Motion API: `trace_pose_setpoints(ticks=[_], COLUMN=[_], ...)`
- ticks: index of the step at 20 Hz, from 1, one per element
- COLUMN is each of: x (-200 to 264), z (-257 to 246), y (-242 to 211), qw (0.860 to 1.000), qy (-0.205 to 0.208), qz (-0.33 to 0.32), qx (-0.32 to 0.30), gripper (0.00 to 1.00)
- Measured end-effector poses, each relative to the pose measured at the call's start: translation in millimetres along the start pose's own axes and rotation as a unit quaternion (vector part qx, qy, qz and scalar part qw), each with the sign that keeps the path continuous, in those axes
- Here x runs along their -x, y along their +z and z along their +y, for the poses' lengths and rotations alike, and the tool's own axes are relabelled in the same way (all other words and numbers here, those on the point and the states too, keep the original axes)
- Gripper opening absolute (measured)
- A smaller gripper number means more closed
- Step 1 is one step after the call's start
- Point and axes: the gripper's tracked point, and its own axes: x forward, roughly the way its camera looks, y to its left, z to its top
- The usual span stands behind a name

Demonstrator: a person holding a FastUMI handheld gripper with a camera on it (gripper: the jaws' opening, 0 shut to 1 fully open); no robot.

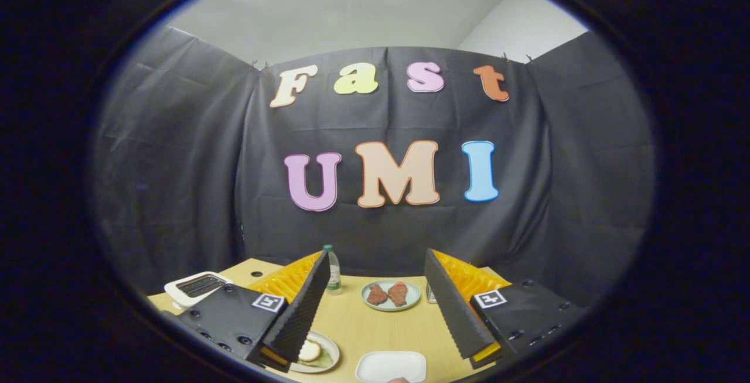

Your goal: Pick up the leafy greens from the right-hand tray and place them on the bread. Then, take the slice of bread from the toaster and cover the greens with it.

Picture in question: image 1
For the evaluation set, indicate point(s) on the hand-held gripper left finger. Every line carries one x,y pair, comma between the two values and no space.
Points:
302,313

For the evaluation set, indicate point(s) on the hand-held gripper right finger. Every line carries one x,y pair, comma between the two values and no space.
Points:
457,318

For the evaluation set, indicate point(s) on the white bread slice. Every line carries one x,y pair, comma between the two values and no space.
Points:
309,349

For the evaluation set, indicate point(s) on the beige round plate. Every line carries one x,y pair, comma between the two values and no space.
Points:
331,345

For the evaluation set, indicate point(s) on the clear plastic water bottle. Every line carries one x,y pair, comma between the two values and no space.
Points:
334,277

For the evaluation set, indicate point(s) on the pale green oval plate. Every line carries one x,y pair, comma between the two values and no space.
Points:
413,295

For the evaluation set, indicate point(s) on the brown meat piece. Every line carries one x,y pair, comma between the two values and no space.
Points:
377,295
398,294

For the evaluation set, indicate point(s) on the reddish food piece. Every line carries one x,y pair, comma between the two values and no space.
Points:
398,380

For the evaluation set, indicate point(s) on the white square plate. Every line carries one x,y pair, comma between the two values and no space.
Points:
381,365

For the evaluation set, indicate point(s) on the white toaster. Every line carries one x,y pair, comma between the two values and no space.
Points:
176,292

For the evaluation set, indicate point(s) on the black backdrop cloth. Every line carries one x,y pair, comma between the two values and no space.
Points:
176,166

